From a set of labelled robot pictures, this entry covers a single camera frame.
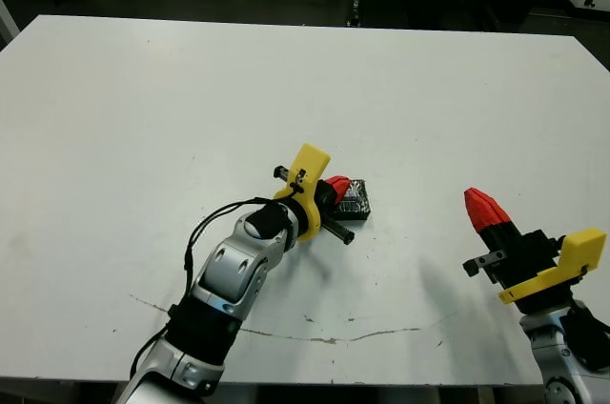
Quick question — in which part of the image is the black box lid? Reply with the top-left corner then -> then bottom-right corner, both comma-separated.
332,178 -> 372,225

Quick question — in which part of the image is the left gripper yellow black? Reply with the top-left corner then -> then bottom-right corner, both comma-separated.
273,142 -> 356,246

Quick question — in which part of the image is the shiny metal stand post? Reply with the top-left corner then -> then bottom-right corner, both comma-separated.
345,0 -> 366,28

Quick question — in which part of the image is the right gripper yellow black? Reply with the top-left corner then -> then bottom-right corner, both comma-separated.
461,188 -> 607,314

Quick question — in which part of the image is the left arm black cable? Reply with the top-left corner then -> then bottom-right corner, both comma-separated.
131,182 -> 306,376

